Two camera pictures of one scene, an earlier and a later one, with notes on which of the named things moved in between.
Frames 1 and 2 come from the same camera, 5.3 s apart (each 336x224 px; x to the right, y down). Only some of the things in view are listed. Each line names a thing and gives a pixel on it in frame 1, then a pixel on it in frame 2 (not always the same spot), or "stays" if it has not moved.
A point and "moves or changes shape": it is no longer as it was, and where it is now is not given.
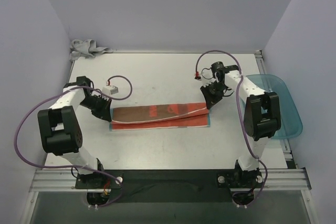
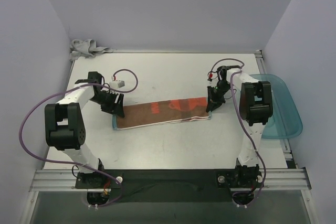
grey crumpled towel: [86, 49] stays
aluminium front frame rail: [64, 180] stays
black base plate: [160, 186] stays
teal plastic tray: [291, 123] stays
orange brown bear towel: [174, 116] moves or changes shape
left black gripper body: [98, 104] → [113, 100]
